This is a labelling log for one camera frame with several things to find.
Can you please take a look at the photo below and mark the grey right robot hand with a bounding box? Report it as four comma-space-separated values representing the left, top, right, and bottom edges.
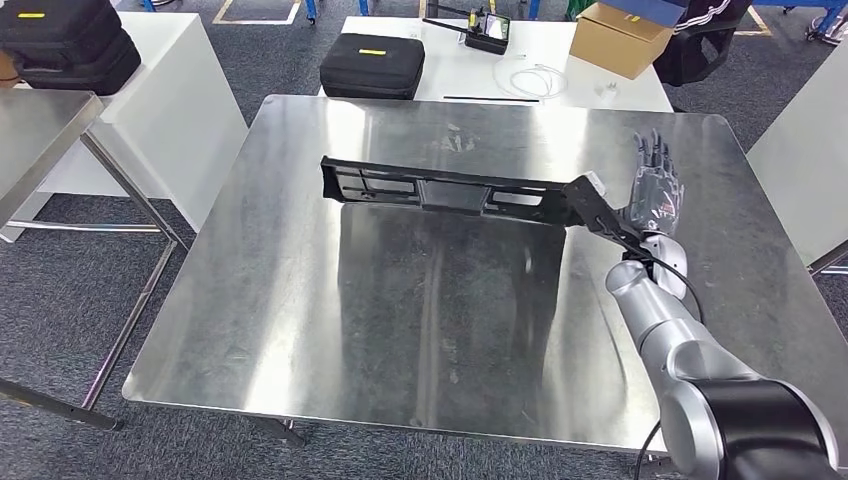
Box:
622, 129, 685, 238

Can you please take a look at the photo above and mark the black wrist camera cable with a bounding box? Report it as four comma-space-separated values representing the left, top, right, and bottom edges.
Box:
596, 211, 707, 480

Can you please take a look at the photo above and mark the black plastic plate bracket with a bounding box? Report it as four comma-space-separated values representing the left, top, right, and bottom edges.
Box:
320, 155, 584, 228

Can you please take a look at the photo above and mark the black zip carry case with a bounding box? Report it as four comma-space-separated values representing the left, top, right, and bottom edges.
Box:
319, 33, 427, 101
0, 0, 124, 68
13, 29, 142, 97

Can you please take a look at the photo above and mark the steel frame workbench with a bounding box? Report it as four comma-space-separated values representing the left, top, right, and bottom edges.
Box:
122, 93, 848, 465
0, 89, 190, 432
808, 238, 848, 276

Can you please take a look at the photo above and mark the white cable coil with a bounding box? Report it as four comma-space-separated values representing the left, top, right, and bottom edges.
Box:
493, 56, 570, 101

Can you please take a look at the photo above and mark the person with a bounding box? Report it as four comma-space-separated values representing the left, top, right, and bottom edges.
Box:
672, 0, 753, 34

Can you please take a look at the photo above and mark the black remote controller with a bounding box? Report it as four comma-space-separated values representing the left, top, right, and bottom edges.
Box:
422, 3, 511, 56

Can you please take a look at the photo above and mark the white panel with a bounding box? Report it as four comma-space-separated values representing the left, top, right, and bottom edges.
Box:
0, 11, 250, 243
747, 39, 848, 266

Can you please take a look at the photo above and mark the thin black rod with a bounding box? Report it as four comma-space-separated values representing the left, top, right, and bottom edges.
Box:
442, 94, 541, 104

